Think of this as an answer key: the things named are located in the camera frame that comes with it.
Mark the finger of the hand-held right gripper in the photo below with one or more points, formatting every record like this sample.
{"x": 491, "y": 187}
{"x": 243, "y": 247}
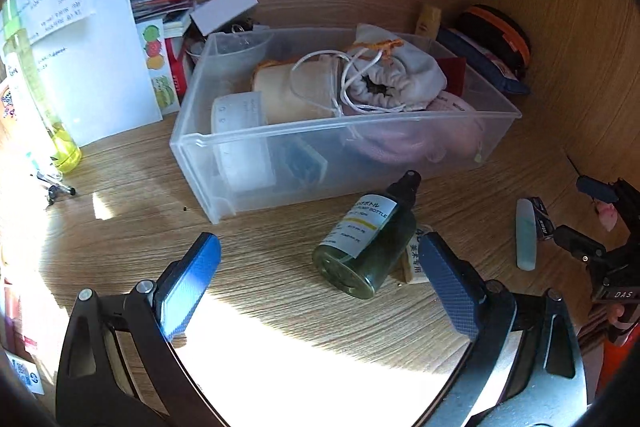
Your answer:
{"x": 575, "y": 242}
{"x": 595, "y": 189}

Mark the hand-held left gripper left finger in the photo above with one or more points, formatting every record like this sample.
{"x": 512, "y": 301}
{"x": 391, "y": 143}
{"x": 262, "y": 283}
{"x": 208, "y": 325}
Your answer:
{"x": 192, "y": 282}

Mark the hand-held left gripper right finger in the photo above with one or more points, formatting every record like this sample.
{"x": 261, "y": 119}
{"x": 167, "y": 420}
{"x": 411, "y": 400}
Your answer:
{"x": 450, "y": 287}

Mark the pink black hairpin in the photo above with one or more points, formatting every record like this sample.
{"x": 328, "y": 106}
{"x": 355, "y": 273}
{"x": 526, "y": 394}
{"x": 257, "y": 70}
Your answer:
{"x": 607, "y": 214}

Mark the dark green spray bottle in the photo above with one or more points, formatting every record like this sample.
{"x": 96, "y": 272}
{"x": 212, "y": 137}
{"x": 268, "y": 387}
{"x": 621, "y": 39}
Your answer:
{"x": 370, "y": 252}

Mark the clear plastic storage box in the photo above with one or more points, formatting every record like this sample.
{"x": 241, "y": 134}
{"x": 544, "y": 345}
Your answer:
{"x": 250, "y": 187}

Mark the pink cloth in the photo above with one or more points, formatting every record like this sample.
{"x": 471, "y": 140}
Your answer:
{"x": 400, "y": 137}

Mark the person's right forearm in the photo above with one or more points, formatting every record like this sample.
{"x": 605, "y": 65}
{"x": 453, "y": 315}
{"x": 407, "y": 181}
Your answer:
{"x": 620, "y": 362}

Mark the wooden desktop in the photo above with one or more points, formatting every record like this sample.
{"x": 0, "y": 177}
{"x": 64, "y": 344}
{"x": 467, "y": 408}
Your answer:
{"x": 300, "y": 232}

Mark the person's right hand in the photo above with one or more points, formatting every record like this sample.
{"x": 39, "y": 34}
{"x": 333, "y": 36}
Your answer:
{"x": 619, "y": 313}

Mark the small black box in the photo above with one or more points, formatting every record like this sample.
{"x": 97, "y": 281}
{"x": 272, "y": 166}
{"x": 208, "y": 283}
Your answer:
{"x": 543, "y": 219}

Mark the wooden stamp block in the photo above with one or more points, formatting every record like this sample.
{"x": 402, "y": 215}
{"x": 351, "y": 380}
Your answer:
{"x": 416, "y": 264}

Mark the pale green eraser stick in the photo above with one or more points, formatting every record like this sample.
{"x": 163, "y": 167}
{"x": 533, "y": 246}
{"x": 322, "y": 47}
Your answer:
{"x": 526, "y": 234}

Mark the translucent graduated container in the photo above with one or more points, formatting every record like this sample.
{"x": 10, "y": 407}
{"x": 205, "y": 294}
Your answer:
{"x": 242, "y": 142}

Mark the small dark blue block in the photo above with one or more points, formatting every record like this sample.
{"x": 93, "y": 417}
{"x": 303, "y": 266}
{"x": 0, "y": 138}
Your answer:
{"x": 300, "y": 159}

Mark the black metal clips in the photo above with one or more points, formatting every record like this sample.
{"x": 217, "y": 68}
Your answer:
{"x": 55, "y": 189}

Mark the blue fabric pouch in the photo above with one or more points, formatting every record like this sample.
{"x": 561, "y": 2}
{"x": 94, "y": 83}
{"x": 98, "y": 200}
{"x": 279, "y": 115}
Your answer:
{"x": 480, "y": 57}

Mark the black round case orange zipper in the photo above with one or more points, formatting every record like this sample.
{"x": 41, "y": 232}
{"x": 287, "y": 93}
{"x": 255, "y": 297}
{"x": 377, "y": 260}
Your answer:
{"x": 495, "y": 29}

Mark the white card blue print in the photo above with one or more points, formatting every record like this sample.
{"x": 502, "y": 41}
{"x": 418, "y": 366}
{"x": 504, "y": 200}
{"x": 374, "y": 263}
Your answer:
{"x": 25, "y": 374}

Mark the yellow green spray bottle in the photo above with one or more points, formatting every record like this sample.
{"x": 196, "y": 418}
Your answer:
{"x": 60, "y": 142}

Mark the red and white box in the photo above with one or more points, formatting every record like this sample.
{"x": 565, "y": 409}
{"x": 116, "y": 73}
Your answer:
{"x": 176, "y": 67}

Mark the gold tape roll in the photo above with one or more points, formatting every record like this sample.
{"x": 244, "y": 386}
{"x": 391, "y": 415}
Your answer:
{"x": 295, "y": 92}

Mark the fruit picture box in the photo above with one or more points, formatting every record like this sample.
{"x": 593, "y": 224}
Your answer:
{"x": 157, "y": 67}

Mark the white folded paper sheet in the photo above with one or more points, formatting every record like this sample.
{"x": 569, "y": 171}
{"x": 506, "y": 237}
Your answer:
{"x": 110, "y": 72}

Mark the yellow tube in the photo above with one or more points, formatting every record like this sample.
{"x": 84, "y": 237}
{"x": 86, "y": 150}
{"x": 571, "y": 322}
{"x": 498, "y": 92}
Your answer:
{"x": 429, "y": 19}

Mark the metal key rings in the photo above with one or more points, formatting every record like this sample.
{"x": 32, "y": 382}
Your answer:
{"x": 242, "y": 29}

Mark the small white box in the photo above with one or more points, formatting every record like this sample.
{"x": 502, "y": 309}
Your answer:
{"x": 225, "y": 7}

